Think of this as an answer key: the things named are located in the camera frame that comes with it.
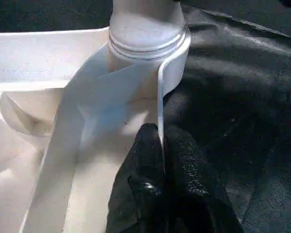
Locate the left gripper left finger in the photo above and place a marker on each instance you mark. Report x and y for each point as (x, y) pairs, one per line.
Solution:
(140, 189)

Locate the white plastic table leg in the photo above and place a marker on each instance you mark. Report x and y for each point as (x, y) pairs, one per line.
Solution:
(145, 24)

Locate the white plastic table top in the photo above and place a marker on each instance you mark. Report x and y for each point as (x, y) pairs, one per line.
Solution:
(38, 55)

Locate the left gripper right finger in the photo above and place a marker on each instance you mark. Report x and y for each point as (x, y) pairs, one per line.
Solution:
(196, 194)

